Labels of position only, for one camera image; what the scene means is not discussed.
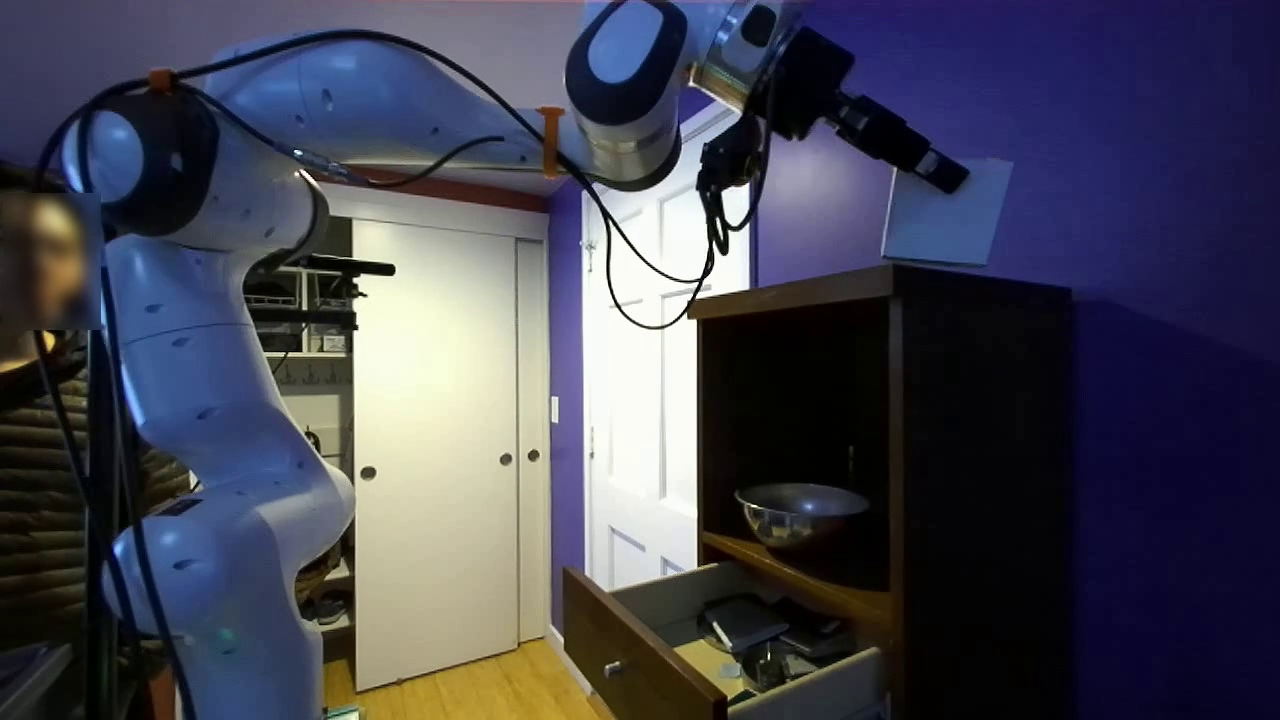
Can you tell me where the white sliding closet door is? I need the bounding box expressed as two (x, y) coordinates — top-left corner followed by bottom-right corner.
(353, 221), (546, 694)

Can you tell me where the brown wooden cabinet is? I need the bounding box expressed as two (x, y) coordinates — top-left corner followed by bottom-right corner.
(696, 264), (1072, 720)

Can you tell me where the metal bowl on shelf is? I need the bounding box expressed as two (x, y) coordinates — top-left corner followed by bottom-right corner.
(737, 486), (869, 547)

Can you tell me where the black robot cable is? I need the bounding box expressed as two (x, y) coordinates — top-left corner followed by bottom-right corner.
(31, 29), (774, 338)

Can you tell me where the white panel door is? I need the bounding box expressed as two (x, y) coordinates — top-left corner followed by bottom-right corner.
(581, 108), (752, 589)

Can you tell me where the black item in drawer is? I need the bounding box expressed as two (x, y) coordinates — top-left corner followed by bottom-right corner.
(698, 598), (788, 658)

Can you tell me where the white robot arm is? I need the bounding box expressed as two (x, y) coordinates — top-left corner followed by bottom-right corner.
(58, 0), (968, 720)

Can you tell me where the open wooden drawer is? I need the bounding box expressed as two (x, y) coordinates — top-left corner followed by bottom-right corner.
(565, 566), (892, 720)

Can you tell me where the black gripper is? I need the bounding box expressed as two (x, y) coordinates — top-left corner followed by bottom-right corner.
(764, 29), (968, 192)

